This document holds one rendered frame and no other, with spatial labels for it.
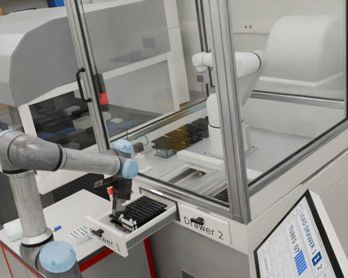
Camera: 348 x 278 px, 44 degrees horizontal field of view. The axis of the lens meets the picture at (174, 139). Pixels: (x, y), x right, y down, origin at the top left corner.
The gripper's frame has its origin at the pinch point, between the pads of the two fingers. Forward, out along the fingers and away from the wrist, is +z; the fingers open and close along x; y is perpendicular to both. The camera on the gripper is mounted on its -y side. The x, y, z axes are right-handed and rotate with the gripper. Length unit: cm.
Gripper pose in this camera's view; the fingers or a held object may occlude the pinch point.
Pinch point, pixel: (112, 210)
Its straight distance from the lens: 201.6
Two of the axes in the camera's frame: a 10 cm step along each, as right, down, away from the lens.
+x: -0.7, -4.5, 8.9
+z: -1.3, 8.9, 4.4
